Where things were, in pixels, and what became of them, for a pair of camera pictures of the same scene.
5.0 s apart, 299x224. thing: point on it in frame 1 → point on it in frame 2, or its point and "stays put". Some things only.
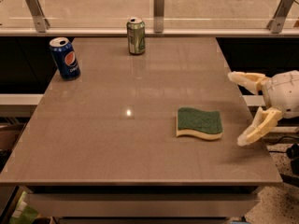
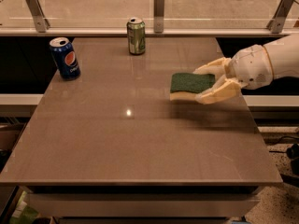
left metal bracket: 40,22 stays put
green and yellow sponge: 205,124 → 192,82
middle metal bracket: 159,10 stays put
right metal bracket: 277,24 stays put
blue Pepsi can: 65,59 stays put
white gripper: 282,93 → 252,66
